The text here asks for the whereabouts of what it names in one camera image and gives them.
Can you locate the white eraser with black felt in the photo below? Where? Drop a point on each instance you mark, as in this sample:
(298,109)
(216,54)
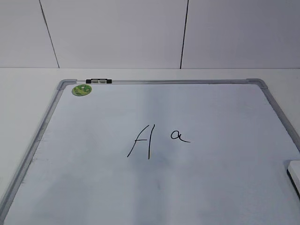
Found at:
(293,172)

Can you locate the white whiteboard with aluminium frame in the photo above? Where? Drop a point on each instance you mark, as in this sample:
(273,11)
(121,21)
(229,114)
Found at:
(185,152)

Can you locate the round green sticker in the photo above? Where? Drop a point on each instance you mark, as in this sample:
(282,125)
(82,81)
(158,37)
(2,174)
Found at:
(81,90)

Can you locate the black and silver hanging clip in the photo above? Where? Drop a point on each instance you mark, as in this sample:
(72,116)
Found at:
(98,81)

